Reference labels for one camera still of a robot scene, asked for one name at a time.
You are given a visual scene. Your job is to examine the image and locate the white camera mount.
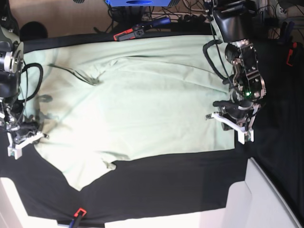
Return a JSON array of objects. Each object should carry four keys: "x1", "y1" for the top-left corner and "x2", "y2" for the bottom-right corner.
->
[
  {"x1": 7, "y1": 132, "x2": 45, "y2": 160},
  {"x1": 206, "y1": 111, "x2": 255, "y2": 144}
]

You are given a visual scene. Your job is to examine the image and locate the black table cloth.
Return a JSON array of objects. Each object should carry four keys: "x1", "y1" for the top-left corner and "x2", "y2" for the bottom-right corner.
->
[{"x1": 0, "y1": 41, "x2": 304, "y2": 224}]

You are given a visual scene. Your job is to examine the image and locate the light green T-shirt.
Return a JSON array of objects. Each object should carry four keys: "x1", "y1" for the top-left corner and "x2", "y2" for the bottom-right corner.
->
[{"x1": 24, "y1": 35, "x2": 235, "y2": 190}]

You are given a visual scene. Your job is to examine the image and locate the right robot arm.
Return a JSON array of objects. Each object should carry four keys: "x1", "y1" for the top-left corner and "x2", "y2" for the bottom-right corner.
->
[{"x1": 0, "y1": 15, "x2": 48, "y2": 149}]

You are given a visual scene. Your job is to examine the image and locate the white power strip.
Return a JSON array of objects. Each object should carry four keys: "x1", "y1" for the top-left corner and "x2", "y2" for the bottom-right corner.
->
[{"x1": 142, "y1": 12, "x2": 209, "y2": 22}]

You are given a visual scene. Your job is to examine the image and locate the red clamp right edge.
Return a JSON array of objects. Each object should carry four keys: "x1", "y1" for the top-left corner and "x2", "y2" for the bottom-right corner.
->
[{"x1": 286, "y1": 42, "x2": 300, "y2": 67}]

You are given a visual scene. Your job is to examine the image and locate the blue box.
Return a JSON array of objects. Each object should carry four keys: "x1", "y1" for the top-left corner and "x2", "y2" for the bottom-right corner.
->
[{"x1": 105, "y1": 0, "x2": 171, "y2": 7}]

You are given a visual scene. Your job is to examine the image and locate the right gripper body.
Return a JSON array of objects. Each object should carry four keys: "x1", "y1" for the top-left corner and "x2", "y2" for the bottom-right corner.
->
[{"x1": 4, "y1": 121, "x2": 49, "y2": 145}]

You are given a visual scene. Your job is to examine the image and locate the left gripper body metal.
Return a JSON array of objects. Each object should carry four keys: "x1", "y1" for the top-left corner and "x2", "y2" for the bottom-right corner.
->
[{"x1": 213, "y1": 100, "x2": 261, "y2": 131}]

